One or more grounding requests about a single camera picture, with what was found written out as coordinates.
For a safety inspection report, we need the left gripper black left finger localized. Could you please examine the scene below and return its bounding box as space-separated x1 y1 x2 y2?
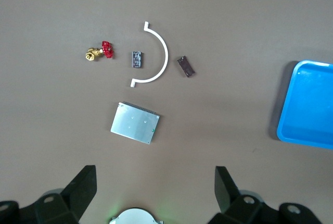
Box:
33 165 98 224

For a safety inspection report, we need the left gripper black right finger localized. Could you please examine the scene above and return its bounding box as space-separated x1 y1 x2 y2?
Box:
207 165 281 224

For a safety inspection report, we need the dark brown block capacitor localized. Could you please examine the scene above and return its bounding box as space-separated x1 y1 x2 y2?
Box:
176 55 197 78

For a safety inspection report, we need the black printed block capacitor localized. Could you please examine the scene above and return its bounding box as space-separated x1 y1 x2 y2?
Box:
131 50 145 69

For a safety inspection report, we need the silver metal power supply box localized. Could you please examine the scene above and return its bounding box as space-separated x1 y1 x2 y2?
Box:
110 101 161 145

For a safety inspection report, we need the blue plastic tray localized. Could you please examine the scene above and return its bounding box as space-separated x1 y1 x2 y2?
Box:
276 59 333 150

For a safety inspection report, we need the red valve brass fitting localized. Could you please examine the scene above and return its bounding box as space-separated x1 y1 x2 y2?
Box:
85 41 115 63

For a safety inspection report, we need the white curved plastic bracket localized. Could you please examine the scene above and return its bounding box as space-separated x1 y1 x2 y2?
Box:
130 21 169 88

